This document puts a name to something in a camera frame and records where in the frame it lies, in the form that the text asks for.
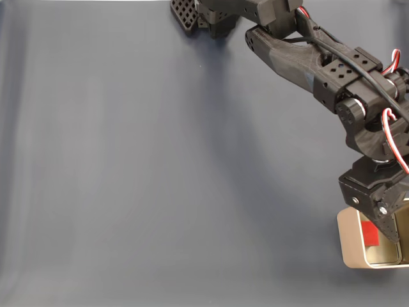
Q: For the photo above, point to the red cube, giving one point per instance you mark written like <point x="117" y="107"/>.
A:
<point x="370" y="237"/>

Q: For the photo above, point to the beige rectangular metal container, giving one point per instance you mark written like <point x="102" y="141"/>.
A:
<point x="351" y="243"/>

